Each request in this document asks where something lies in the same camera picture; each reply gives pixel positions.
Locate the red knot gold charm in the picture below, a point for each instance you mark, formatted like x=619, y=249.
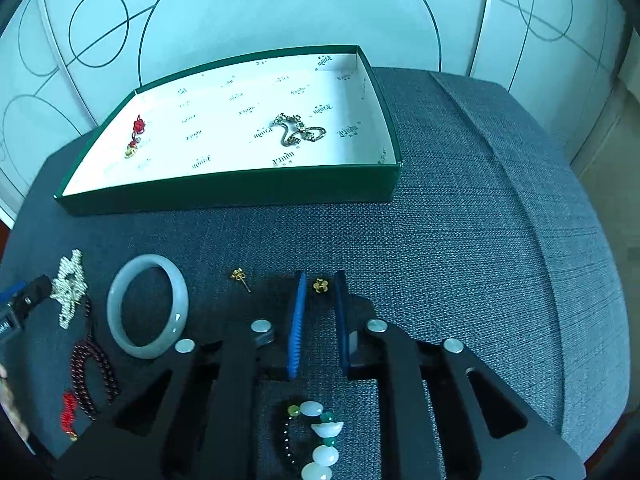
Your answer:
x=139, y=124

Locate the pale jade bangle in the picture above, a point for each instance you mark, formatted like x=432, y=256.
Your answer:
x=115, y=320

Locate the gold flower earring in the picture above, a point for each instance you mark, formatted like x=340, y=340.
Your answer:
x=320, y=285

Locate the person's left hand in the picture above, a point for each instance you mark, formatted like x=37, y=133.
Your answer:
x=7, y=400

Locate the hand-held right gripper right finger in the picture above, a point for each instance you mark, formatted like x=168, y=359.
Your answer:
x=341, y=325

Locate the gold stud earring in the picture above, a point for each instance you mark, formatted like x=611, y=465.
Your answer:
x=238, y=274

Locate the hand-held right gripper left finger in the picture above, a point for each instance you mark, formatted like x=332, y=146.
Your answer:
x=296, y=325

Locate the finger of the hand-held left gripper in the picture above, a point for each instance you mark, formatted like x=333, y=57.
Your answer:
x=35, y=290

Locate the green cardboard box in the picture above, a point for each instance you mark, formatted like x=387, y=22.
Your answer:
x=225, y=150

